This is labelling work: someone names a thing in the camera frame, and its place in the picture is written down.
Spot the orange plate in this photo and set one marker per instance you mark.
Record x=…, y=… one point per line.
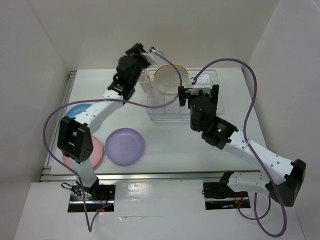
x=168, y=76

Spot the blue plate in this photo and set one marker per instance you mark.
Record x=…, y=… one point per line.
x=75, y=110

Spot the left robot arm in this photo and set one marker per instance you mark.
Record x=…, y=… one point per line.
x=75, y=133

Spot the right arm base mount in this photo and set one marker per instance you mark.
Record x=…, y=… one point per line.
x=217, y=197

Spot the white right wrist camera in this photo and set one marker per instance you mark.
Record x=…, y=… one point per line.
x=203, y=83

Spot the pink plate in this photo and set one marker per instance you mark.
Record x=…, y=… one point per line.
x=97, y=153

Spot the cream plate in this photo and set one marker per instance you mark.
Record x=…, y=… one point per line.
x=166, y=90

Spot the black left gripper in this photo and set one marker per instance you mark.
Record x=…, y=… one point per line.
x=138, y=52

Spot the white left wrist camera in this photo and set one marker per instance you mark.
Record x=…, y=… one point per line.
x=156, y=53

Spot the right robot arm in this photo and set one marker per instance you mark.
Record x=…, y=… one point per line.
x=280, y=178

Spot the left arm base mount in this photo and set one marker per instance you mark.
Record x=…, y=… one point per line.
x=103, y=198

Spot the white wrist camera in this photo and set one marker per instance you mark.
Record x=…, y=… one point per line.
x=203, y=83
x=156, y=53

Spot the white wire dish rack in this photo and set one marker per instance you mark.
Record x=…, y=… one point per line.
x=173, y=113

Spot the cream cutlery holder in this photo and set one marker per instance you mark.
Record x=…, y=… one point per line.
x=144, y=80

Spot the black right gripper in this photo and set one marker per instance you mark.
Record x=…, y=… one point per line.
x=183, y=93

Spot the purple plate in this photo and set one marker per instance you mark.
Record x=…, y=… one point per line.
x=124, y=146

